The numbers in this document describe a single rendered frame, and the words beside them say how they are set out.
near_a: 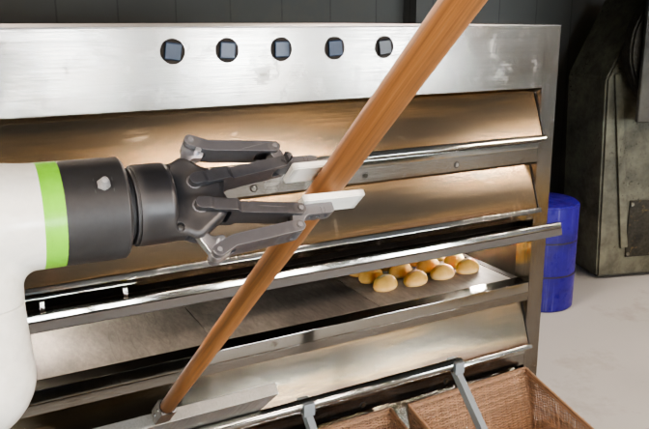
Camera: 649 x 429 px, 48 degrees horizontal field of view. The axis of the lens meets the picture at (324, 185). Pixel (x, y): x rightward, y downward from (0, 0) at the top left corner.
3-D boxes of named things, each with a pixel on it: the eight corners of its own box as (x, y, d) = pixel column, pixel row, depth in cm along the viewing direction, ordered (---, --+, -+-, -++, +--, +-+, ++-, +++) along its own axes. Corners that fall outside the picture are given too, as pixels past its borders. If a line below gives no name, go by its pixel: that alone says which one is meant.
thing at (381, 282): (301, 248, 306) (301, 236, 305) (397, 233, 328) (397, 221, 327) (379, 296, 254) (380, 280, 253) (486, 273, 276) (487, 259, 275)
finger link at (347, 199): (301, 194, 72) (304, 201, 72) (363, 188, 75) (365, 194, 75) (292, 208, 74) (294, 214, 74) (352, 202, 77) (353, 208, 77)
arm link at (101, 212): (72, 233, 57) (55, 135, 61) (62, 289, 66) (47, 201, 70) (149, 224, 60) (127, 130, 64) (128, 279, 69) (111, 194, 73)
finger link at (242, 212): (195, 193, 67) (196, 207, 66) (308, 199, 71) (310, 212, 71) (186, 213, 70) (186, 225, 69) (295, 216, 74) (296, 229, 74)
